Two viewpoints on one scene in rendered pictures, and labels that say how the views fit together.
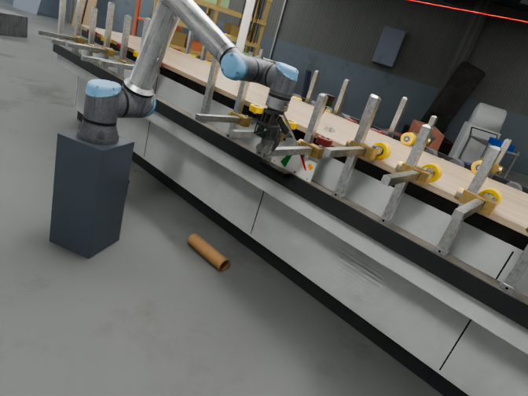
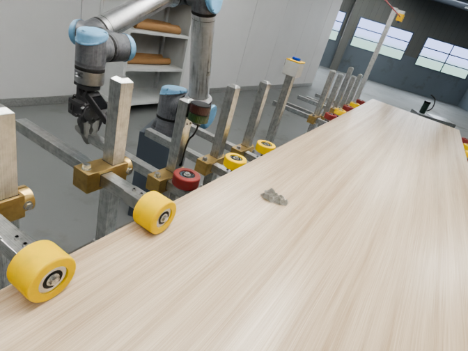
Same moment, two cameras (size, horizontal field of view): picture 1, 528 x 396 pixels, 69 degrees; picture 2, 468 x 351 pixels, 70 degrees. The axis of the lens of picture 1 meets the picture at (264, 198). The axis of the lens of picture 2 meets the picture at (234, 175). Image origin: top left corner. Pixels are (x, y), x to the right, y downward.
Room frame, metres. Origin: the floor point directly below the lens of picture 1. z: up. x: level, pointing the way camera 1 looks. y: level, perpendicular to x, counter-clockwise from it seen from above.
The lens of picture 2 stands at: (1.85, -1.07, 1.37)
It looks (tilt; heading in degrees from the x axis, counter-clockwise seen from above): 26 degrees down; 78
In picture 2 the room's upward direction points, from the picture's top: 17 degrees clockwise
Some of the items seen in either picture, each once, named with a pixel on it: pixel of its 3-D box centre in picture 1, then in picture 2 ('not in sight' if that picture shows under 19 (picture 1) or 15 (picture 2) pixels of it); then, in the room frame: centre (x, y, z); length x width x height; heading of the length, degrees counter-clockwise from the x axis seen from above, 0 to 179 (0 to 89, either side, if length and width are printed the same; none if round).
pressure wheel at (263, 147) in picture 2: (254, 115); (262, 154); (2.20, 0.19, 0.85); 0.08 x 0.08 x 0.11
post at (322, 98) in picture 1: (307, 142); (173, 170); (1.85, -0.12, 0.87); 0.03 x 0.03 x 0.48; 54
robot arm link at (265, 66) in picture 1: (259, 71); (114, 47); (1.58, 0.17, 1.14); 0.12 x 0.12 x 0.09; 62
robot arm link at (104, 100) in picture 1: (104, 100); (173, 101); (1.78, 0.86, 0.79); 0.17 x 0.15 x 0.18; 152
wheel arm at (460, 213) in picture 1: (476, 204); not in sight; (1.34, -0.73, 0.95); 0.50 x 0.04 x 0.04; 144
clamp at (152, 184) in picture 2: (309, 148); (168, 178); (1.84, -0.14, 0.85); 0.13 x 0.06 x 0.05; 54
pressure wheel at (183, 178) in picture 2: (321, 148); (184, 189); (1.89, -0.20, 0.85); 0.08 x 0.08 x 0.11
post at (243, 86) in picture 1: (239, 104); (249, 134); (2.14, 0.28, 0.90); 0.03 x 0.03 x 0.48; 54
